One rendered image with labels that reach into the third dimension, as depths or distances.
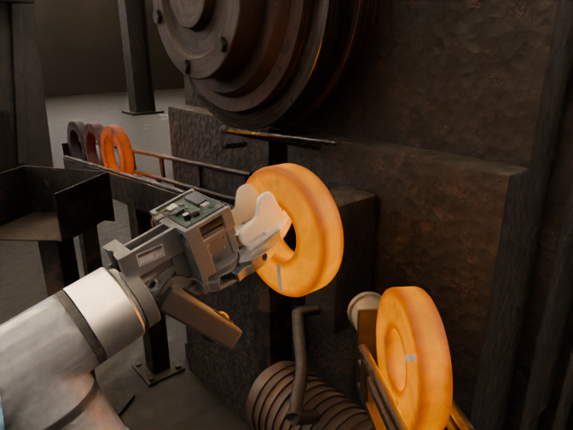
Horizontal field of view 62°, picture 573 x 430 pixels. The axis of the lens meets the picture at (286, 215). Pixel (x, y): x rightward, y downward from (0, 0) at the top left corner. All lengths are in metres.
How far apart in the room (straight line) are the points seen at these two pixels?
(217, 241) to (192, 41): 0.49
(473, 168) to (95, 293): 0.51
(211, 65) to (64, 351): 0.53
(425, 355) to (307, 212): 0.18
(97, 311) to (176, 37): 0.61
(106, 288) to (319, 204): 0.22
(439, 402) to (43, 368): 0.35
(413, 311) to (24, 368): 0.35
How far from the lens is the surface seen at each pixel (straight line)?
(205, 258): 0.46
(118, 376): 1.75
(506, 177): 0.70
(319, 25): 0.75
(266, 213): 0.51
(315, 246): 0.51
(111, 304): 0.44
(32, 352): 0.44
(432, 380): 0.50
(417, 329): 0.50
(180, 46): 0.92
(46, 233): 1.29
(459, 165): 0.73
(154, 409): 1.60
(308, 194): 0.51
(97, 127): 1.72
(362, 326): 0.63
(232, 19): 0.77
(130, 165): 1.52
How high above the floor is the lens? 1.03
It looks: 20 degrees down
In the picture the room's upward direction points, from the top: straight up
